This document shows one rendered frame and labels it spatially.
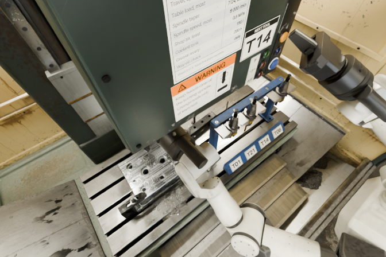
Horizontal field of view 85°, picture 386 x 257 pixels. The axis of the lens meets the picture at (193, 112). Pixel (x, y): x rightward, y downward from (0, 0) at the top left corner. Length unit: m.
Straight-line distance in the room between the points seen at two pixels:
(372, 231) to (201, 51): 0.67
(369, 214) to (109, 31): 0.80
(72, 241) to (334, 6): 1.80
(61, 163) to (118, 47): 1.59
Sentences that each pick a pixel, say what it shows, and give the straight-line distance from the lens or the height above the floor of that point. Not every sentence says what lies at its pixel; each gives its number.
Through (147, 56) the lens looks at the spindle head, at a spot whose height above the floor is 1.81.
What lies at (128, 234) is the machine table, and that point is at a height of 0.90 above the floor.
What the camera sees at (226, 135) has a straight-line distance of 0.92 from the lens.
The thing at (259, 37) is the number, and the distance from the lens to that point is 0.48.
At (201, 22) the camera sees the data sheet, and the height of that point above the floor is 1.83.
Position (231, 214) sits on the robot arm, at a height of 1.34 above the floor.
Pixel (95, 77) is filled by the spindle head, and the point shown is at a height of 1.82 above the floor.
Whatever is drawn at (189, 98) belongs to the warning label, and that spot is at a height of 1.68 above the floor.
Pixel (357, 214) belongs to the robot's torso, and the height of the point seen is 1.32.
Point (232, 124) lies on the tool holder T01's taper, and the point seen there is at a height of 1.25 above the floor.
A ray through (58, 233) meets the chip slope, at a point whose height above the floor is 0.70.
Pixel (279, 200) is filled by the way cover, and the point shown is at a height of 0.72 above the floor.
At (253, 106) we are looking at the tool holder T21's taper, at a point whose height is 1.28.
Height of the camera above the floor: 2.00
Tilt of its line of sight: 53 degrees down
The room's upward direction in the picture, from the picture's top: 2 degrees counter-clockwise
